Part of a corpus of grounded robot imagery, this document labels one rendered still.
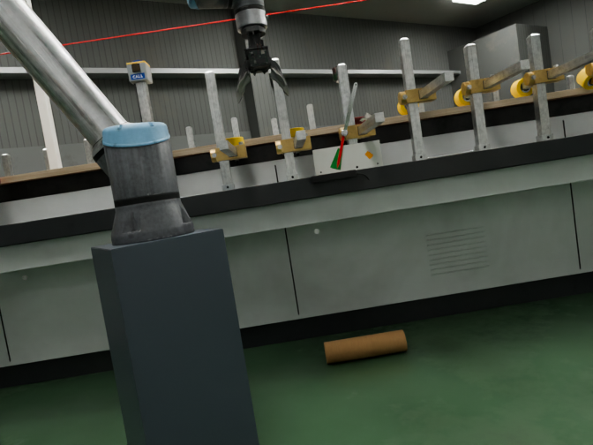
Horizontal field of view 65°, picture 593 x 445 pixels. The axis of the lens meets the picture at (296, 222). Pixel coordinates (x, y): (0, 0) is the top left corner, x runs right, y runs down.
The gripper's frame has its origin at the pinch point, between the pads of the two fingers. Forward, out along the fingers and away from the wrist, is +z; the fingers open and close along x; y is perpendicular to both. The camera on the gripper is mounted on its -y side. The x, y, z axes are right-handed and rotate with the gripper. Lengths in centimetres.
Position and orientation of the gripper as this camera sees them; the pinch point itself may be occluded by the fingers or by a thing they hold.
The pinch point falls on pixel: (264, 101)
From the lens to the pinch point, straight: 145.0
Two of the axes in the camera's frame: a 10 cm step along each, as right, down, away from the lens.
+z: 1.5, 9.9, 0.7
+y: 0.4, 0.6, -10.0
